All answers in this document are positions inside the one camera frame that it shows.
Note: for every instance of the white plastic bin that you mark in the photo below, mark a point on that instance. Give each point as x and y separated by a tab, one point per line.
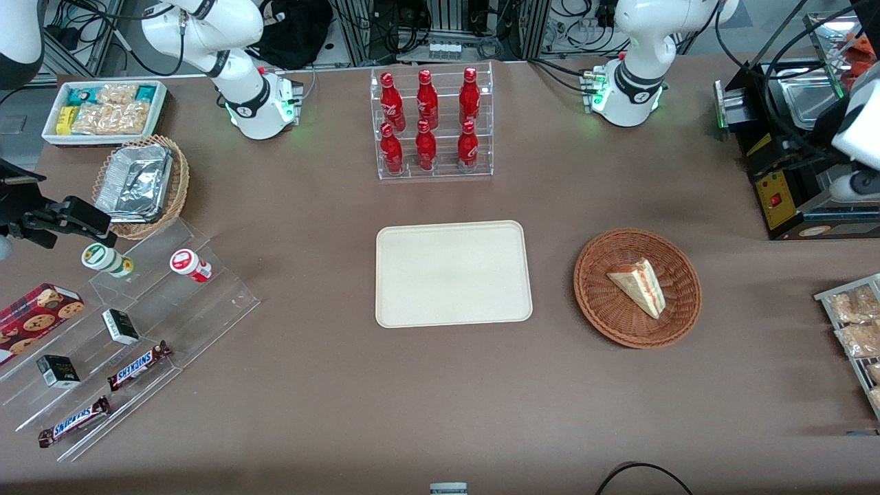
51	136

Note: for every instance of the clear acrylic bottle rack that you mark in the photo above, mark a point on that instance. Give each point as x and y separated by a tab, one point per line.
447	172

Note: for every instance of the green lid white cup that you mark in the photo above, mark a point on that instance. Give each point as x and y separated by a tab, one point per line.
103	259

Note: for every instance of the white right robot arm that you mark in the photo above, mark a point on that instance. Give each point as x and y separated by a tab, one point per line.
256	103

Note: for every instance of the beige plastic tray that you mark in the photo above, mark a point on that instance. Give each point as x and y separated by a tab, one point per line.
450	275

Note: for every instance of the red cookie box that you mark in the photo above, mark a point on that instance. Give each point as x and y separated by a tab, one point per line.
34	320

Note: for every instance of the steel warmer pan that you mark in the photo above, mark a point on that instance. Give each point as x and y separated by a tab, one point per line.
808	103

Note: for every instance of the orange sausage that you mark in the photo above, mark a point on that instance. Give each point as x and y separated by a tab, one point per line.
859	42
863	67

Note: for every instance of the brown wicker basket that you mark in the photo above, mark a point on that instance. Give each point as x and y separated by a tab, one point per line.
605	316

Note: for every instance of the red cola bottle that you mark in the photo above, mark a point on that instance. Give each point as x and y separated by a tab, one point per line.
427	102
391	151
425	148
467	147
469	97
392	103

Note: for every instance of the black bag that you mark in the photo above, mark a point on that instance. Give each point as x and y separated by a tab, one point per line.
295	34

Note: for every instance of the triangular sandwich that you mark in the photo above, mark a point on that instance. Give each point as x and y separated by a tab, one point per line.
639	285

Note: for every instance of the teal snack pack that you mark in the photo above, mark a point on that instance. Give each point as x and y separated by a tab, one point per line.
146	93
81	96

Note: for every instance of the small grey device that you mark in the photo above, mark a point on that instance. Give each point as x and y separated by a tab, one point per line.
448	489

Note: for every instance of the yellow snack pack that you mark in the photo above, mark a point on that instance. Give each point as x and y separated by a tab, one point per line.
64	120

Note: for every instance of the clear bag of crackers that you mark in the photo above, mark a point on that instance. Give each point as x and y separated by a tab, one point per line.
110	118

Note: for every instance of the brown Snickers bar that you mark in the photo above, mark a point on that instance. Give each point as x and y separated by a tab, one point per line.
137	366
74	421

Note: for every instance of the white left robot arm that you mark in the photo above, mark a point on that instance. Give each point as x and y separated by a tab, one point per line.
632	86

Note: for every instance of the small black box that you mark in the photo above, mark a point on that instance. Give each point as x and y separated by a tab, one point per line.
120	326
58	371

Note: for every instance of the aluminium frame rack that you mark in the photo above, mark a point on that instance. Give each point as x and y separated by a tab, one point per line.
357	27

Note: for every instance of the light wicker basket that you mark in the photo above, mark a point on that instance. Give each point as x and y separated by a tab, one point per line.
180	185

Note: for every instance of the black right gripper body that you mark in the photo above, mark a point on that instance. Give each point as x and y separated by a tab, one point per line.
19	203

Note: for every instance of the clear bag of snacks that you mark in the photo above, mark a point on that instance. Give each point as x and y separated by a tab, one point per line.
874	373
852	306
859	340

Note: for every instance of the white power strip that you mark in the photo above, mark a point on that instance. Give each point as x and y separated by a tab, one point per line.
445	50

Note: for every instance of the aluminium foil container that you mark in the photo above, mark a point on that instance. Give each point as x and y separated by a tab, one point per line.
134	182

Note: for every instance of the clear acrylic stepped shelf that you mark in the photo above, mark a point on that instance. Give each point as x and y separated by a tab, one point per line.
206	309

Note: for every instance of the red lid white cup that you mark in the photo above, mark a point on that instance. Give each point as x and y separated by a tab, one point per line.
189	265

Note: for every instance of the black food warmer machine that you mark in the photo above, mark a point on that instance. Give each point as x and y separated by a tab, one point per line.
777	199

